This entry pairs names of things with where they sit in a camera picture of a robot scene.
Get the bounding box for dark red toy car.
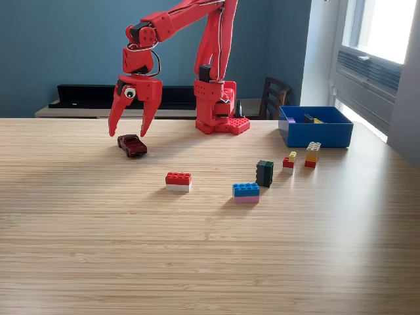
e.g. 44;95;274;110
117;133;148;158

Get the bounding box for red white brick stack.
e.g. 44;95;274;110
165;171;193;193

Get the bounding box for small red white yellow bricks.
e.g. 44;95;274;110
282;151;298;175

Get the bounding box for cream orange red brick stack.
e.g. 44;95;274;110
304;141;322;169

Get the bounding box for blue plastic bin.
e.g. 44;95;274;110
278;105;354;148

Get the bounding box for pale wooden sideboard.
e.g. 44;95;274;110
34;98;263;119

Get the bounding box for dark wooden chair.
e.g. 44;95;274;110
257;77;293;121

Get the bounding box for blue pink brick stack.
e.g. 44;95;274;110
232;182;261;204

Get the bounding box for grey dark green brick stack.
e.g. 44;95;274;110
255;159;275;188

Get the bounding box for grey radiator unit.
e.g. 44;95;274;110
333;45;403;132

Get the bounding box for white window frame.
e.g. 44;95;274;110
341;0;416;65

